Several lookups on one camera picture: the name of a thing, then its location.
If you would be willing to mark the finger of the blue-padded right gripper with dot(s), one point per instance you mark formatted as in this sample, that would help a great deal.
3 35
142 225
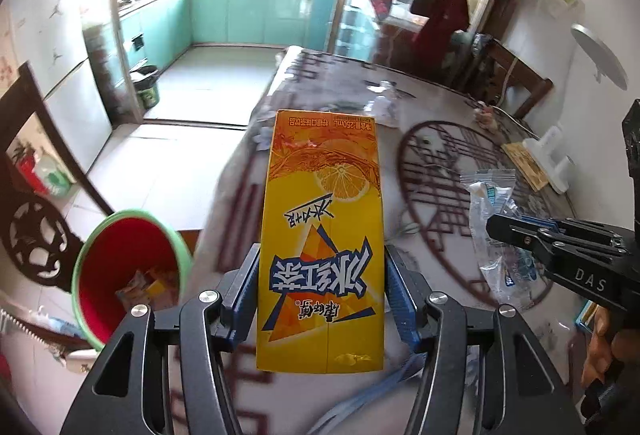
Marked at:
519 390

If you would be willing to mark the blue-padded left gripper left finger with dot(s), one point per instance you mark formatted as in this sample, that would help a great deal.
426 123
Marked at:
127 389

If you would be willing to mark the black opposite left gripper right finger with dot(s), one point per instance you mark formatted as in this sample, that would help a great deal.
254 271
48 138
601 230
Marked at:
609 244

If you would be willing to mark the clear plastic wrapper blue print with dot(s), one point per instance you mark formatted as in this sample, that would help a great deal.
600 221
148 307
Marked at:
509 271

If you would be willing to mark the yellow iced tea carton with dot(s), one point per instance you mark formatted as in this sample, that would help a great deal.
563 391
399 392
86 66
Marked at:
320 302

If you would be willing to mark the red green trash bin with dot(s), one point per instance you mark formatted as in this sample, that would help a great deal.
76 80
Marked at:
125 243

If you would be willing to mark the crumpled tissue trash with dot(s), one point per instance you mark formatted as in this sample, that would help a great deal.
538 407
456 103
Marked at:
484 116

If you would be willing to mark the small dark kitchen bin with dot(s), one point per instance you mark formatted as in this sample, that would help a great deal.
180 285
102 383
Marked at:
145 79

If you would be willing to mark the teal kitchen cabinets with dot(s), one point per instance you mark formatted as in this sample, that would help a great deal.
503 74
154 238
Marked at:
160 31

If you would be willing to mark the person's right hand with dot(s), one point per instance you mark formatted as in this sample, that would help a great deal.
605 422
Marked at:
601 352

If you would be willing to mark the blue yellow box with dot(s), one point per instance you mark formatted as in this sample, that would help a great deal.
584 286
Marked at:
586 318

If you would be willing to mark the white plastic holder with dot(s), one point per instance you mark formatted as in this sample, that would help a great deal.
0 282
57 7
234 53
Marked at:
546 151

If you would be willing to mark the carved dark wooden chair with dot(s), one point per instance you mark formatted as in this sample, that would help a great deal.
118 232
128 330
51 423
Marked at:
34 233

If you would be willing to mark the hanging red clothes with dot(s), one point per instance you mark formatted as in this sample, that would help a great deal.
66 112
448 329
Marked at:
430 45

